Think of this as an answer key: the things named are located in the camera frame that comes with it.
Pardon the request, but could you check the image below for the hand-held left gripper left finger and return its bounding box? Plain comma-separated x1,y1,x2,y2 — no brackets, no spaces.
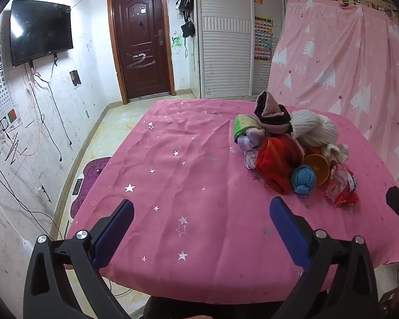
23,199,135,319

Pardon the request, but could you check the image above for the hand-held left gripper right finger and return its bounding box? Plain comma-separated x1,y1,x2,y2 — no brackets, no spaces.
269,197,380,319

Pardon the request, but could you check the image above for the blue knit ball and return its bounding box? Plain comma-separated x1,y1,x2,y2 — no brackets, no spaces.
292,165,317,196

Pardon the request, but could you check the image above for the orange plastic cup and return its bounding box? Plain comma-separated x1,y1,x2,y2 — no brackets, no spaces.
302,153,330,187

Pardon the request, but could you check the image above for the red snack packet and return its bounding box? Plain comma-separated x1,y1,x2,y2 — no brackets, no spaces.
324,164,360,208

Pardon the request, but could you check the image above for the purple floor exercise plate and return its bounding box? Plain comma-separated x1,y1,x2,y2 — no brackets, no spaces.
69,157,112,220

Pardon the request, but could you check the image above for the red cloth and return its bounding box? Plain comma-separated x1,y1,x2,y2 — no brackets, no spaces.
255,135,305,196

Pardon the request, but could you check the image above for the pink starred tablecloth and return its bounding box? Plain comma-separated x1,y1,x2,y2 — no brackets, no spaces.
66,98,399,303

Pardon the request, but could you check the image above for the lavender cloth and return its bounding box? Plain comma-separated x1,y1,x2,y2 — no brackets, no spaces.
238,128,268,170

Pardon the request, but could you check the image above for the white knit hat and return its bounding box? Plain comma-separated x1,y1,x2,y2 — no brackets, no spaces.
290,110,350,165

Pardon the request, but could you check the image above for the green cloth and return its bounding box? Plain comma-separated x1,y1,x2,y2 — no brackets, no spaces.
233,115,263,140

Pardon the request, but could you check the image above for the brown pink knit hat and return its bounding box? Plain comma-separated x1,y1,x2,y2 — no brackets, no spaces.
254,90,293,137

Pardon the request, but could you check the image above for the pink tree print curtain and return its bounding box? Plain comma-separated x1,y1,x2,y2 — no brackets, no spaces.
268,0,399,180

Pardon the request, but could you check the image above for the white louvered wardrobe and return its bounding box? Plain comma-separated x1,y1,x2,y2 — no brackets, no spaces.
194,0,306,99

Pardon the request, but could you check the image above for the dark brown door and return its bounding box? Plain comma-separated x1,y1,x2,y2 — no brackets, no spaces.
107,0,177,105

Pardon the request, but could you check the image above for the colourful chart poster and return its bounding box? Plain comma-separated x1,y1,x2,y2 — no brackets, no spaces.
253,15,274,64

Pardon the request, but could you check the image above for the small black handbag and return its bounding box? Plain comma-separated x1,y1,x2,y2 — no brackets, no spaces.
181,21,196,39

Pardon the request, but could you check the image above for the orange wall cable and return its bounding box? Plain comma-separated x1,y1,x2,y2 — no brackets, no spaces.
18,63,44,157

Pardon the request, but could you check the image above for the black wall cable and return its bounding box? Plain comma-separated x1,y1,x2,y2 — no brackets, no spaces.
36,56,73,146

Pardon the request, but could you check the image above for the open wall box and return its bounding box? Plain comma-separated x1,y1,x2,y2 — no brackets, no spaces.
69,70,82,90

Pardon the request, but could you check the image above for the black wall television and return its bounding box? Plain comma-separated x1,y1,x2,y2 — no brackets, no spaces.
9,0,74,68

